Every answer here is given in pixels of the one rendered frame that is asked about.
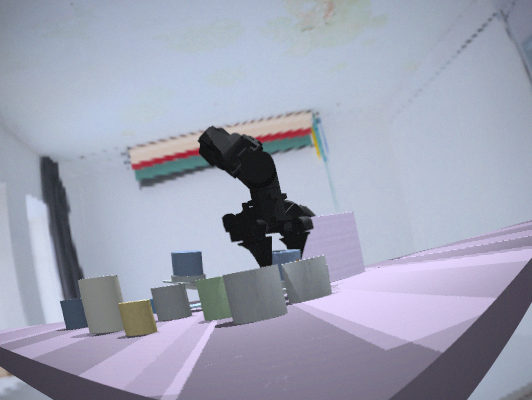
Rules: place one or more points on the yellow cylinder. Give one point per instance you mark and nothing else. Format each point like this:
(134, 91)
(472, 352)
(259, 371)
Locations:
(137, 317)

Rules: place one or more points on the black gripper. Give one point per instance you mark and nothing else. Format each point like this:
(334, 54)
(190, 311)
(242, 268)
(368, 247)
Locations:
(271, 218)

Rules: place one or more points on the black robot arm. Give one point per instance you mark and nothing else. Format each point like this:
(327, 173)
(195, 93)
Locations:
(241, 156)

